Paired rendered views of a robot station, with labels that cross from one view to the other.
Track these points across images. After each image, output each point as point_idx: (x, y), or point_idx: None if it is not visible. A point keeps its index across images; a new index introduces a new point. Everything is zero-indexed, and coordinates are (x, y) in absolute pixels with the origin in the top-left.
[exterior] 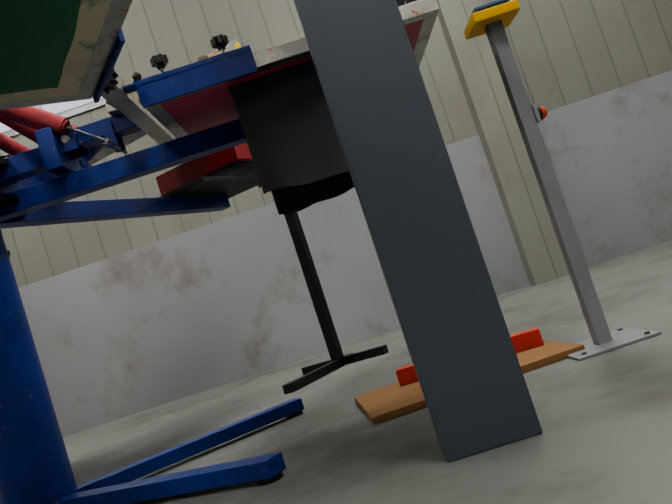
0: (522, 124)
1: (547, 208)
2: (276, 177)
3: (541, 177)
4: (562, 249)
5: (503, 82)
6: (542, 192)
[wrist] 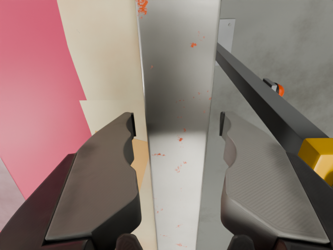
0: (243, 96)
1: (223, 60)
2: None
3: (228, 77)
4: (216, 54)
5: (269, 108)
6: (226, 65)
